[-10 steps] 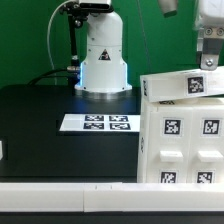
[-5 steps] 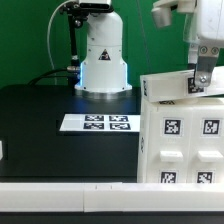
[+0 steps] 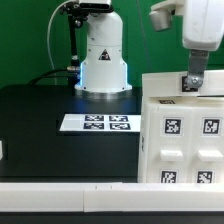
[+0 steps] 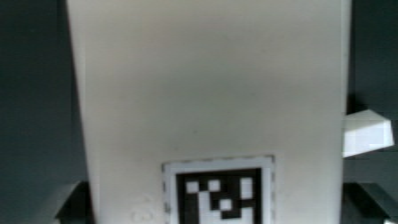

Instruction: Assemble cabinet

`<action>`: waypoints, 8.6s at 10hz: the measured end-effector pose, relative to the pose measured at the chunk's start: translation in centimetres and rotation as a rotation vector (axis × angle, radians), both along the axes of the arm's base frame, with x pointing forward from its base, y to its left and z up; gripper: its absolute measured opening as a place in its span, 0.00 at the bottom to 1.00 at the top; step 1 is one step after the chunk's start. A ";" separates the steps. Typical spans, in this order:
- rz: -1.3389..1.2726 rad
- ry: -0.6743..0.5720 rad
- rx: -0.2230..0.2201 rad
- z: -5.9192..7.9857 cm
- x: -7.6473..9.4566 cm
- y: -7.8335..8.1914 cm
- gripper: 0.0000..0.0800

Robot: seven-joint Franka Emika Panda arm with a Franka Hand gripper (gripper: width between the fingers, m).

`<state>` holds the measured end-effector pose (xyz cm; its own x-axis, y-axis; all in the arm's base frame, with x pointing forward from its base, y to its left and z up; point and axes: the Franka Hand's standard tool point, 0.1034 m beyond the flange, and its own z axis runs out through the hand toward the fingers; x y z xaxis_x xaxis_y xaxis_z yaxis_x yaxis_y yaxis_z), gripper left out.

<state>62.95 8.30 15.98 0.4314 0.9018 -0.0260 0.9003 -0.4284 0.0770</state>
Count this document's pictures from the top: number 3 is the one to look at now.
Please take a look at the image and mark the white left edge block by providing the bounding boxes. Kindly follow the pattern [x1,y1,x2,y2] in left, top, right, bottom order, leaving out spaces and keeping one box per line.
[0,140,3,160]

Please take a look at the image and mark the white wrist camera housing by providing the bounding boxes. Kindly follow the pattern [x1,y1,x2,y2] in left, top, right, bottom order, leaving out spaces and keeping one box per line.
[149,0,185,32]

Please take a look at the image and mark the white front fence bar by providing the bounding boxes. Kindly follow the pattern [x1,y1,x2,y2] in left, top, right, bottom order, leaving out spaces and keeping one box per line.
[0,183,224,212]

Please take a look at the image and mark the white cabinet top block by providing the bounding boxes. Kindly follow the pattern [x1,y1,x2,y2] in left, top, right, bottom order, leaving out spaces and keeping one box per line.
[142,70,224,97]

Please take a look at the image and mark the black cable bundle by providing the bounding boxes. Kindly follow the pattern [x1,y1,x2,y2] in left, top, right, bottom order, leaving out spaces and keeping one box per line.
[27,68,81,86]

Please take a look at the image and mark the white cabinet door panel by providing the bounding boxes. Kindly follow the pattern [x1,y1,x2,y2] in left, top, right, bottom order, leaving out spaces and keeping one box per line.
[190,107,224,184]

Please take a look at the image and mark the white cabinet body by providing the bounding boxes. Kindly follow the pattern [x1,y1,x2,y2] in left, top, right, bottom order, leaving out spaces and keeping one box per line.
[137,97,224,184]

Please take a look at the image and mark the small white cabinet panel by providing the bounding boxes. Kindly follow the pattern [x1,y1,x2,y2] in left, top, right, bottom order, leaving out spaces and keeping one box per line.
[147,106,192,183]

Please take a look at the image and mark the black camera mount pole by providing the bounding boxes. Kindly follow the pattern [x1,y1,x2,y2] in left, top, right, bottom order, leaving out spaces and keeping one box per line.
[60,2,88,87]

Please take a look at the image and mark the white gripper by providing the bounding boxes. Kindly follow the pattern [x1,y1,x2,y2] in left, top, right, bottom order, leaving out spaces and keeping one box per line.
[182,0,224,88]

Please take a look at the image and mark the flat white base sheet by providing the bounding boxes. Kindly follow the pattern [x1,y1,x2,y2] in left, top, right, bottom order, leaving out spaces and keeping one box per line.
[60,114,141,132]

